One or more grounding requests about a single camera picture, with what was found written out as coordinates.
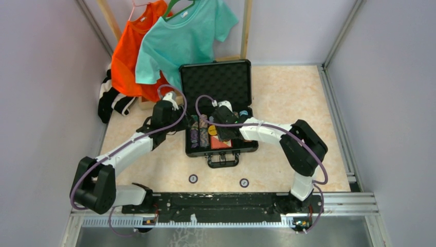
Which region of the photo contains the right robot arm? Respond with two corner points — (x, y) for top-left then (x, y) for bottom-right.
(212, 105), (328, 212)

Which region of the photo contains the teal t-shirt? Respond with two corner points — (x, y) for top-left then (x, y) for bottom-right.
(135, 1), (239, 89)

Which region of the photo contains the red playing card box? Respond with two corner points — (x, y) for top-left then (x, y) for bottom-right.
(210, 135), (232, 150)

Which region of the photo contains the orange red chip row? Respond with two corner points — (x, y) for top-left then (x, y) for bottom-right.
(239, 110), (249, 118)

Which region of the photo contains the wooden clothes rack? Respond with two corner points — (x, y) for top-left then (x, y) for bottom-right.
(117, 1), (249, 96)

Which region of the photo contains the yellow round button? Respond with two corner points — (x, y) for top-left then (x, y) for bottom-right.
(208, 125), (217, 136)

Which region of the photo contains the black poker set case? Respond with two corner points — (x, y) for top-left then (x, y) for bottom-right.
(178, 59), (259, 168)

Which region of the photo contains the orange t-shirt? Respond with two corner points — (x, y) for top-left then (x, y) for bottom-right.
(111, 1), (168, 102)

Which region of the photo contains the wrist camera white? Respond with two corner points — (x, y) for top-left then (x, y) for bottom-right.
(162, 91), (179, 110)
(218, 100), (233, 112)

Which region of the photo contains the black white striped garment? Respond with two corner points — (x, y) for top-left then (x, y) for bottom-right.
(98, 64), (136, 124)

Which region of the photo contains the purple chip on table right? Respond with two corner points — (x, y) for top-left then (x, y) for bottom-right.
(239, 178), (249, 188)

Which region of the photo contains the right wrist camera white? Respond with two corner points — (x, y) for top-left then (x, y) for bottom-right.
(218, 100), (233, 112)

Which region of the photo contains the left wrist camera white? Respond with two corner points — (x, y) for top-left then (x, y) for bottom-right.
(162, 91), (179, 110)

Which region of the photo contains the purple chip on table left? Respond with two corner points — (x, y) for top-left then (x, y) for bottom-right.
(189, 174), (198, 184)

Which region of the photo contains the purple chip row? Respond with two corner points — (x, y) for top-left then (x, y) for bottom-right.
(190, 129), (199, 148)

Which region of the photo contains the purple chip on table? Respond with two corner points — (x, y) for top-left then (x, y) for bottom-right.
(189, 174), (198, 184)
(239, 178), (249, 188)

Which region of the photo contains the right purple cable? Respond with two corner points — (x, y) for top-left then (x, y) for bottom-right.
(195, 95), (330, 235)

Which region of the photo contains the green blue chip row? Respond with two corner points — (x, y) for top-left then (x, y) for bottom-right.
(190, 115), (199, 131)

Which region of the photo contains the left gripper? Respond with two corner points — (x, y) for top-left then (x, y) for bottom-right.
(164, 103), (196, 133)

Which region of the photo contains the tan blue chip row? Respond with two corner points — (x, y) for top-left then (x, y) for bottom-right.
(199, 114), (209, 148)

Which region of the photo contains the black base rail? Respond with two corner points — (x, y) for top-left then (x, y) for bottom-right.
(121, 192), (321, 223)

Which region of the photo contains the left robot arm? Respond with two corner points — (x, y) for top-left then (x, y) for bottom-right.
(69, 100), (188, 215)

